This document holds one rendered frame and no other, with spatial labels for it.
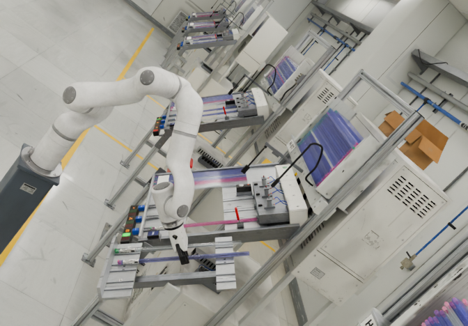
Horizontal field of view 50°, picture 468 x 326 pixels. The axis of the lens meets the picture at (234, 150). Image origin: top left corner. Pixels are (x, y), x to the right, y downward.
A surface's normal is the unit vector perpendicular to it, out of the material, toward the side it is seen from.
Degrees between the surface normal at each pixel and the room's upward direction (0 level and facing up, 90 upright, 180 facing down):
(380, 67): 90
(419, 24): 90
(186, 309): 90
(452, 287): 90
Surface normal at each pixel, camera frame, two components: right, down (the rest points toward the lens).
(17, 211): 0.23, 0.50
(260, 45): 0.05, 0.37
